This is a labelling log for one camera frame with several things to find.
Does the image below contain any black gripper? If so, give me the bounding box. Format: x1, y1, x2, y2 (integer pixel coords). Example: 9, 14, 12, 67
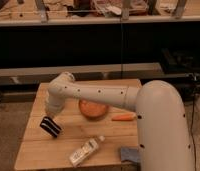
40, 116, 61, 138

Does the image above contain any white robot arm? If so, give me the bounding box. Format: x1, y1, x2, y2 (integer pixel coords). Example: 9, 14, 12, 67
45, 72, 195, 171

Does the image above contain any wooden table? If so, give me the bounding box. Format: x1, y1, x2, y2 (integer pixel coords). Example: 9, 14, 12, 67
15, 83, 138, 171

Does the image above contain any orange round bowl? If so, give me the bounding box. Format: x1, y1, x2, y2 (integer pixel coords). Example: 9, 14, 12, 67
78, 100, 109, 120

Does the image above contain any orange carrot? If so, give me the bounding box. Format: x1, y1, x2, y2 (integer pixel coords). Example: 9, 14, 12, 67
112, 114, 134, 121

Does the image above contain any blue-grey cloth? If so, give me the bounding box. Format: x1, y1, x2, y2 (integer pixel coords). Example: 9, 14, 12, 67
119, 147, 140, 163

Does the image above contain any long metal shelf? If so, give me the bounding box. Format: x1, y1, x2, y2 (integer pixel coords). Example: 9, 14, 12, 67
0, 0, 200, 28

